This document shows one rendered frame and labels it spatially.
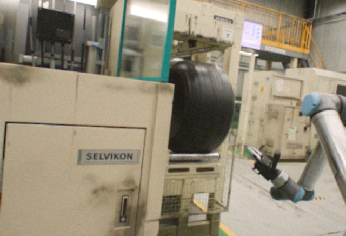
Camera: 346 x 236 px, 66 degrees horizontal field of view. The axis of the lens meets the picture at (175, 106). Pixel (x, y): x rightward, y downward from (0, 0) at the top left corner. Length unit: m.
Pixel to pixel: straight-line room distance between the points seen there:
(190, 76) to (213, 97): 0.17
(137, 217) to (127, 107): 0.29
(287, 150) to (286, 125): 0.56
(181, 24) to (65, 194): 1.39
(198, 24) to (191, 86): 0.62
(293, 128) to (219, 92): 5.02
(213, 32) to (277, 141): 4.53
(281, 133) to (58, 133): 5.71
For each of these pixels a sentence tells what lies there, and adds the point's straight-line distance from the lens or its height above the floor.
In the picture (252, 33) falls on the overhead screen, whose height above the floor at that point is 2.63.
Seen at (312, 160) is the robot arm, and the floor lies 0.97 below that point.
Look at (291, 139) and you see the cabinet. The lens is 6.38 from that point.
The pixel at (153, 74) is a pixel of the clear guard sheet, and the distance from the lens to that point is 0.76.
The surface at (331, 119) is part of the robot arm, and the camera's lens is 1.33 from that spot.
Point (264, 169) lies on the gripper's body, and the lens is 1.53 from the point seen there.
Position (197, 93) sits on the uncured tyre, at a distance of 1.35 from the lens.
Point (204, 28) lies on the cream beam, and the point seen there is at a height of 1.70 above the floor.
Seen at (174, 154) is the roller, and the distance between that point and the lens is 1.46.
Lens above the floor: 1.24
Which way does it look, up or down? 3 degrees down
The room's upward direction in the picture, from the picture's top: 6 degrees clockwise
